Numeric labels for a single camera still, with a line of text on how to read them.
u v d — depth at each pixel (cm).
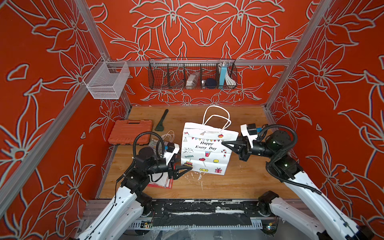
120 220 55
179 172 60
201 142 57
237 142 54
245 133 49
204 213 73
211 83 95
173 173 58
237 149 55
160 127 106
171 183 81
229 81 91
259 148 53
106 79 93
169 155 58
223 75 86
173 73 100
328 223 40
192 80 92
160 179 63
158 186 80
